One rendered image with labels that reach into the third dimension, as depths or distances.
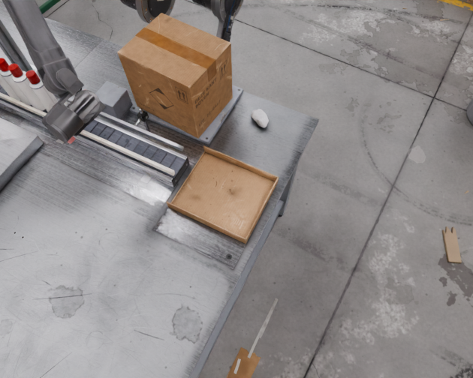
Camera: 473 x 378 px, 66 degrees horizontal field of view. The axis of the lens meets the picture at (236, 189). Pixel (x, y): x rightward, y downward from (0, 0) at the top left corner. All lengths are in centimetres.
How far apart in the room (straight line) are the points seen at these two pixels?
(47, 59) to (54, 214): 64
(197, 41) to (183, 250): 70
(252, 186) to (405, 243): 122
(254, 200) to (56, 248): 67
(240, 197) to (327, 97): 160
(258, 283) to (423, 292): 88
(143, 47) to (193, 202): 55
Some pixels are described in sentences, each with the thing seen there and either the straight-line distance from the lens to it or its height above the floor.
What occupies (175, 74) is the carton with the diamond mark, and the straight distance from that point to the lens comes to 123.
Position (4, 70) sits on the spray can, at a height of 106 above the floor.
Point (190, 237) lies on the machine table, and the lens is 123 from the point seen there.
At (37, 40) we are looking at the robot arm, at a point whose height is 145.
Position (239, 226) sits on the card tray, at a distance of 123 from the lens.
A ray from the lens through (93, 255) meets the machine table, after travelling 129.
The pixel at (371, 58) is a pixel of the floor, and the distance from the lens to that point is 310.
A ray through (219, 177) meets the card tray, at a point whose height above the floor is 83.
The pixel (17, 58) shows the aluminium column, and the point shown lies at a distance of 181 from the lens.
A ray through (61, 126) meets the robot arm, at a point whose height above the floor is 133.
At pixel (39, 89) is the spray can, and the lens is 147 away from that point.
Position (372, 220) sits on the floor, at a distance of 228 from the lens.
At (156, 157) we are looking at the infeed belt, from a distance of 133.
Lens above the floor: 197
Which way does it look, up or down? 62 degrees down
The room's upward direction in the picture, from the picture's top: 1 degrees counter-clockwise
